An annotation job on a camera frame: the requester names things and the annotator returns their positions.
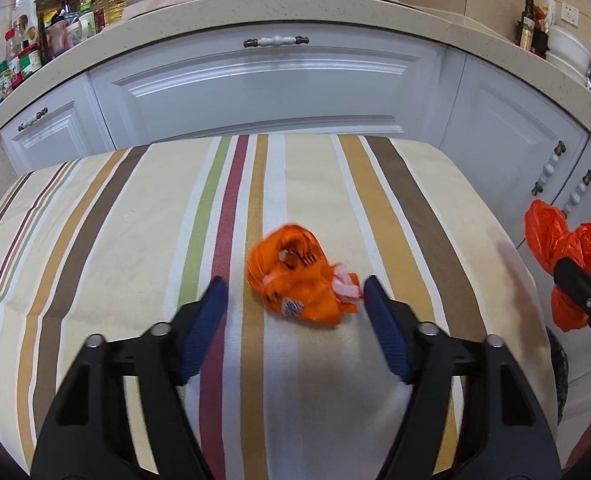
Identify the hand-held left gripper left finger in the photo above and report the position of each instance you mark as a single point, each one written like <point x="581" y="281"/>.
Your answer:
<point x="205" y="325"/>

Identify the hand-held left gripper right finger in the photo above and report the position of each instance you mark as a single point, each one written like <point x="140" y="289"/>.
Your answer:
<point x="388" y="330"/>

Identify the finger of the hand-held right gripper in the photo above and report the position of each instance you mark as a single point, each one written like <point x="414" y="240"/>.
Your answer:
<point x="583" y="287"/>

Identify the plain orange plastic bag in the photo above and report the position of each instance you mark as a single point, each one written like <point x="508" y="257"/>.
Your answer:
<point x="545" y="235"/>

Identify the black trash bin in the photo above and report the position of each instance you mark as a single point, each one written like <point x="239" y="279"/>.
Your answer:
<point x="559" y="375"/>

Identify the small printed orange plastic bag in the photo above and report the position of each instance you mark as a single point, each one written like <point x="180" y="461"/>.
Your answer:
<point x="305" y="280"/>

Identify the striped tablecloth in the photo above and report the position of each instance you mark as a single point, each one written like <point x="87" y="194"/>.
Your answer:
<point x="125" y="235"/>

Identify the white bowl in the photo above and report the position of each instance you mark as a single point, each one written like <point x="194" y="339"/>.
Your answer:
<point x="565" y="72"/>
<point x="570" y="45"/>

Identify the white kitchen cabinet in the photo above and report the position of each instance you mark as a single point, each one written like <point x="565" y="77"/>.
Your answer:
<point x="275" y="85"/>

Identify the dark sauce bottle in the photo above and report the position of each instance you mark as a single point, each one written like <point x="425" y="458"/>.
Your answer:
<point x="526" y="27"/>

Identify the beige stone countertop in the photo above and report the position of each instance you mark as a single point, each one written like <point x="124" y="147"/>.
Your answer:
<point x="325" y="7"/>

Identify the cluster of condiment jars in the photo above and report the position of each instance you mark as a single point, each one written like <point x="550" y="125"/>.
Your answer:
<point x="50" y="30"/>

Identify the cooking oil bottle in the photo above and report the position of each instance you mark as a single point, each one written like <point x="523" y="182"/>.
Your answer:
<point x="111" y="5"/>

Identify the white wall socket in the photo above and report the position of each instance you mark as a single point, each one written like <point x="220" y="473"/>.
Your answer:
<point x="569" y="14"/>

